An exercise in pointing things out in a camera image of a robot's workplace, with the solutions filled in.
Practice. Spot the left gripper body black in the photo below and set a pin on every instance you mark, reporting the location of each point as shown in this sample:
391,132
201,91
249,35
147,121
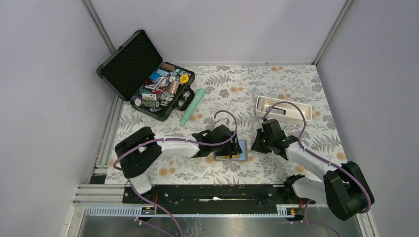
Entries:
226,149

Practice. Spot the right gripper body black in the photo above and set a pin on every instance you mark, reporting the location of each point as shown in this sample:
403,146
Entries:
263,143

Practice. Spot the taupe leather card holder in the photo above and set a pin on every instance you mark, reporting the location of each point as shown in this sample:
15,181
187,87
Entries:
242,157

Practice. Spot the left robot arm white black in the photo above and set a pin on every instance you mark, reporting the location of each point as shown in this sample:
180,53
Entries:
139,151

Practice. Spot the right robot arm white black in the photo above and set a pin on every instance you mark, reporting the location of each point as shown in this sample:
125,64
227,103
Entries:
343,188

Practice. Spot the card in white tray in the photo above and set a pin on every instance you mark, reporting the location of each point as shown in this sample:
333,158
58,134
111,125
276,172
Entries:
278,111

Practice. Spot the playing card deck box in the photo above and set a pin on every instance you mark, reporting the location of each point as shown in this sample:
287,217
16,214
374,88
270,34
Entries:
149,96

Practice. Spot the white rectangular tray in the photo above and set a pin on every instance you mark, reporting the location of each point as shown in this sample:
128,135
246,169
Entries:
263,104

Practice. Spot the floral patterned table mat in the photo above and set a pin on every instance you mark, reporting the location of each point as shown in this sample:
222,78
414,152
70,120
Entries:
232,91

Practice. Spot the mint green tube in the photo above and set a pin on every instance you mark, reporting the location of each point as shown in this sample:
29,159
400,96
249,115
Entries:
192,106

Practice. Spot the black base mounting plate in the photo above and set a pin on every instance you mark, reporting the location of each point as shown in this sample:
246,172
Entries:
219,199

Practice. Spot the yellow poker chip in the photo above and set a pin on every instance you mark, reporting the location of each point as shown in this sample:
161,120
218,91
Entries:
184,78

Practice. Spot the black poker chip case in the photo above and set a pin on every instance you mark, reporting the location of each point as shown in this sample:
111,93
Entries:
131,71

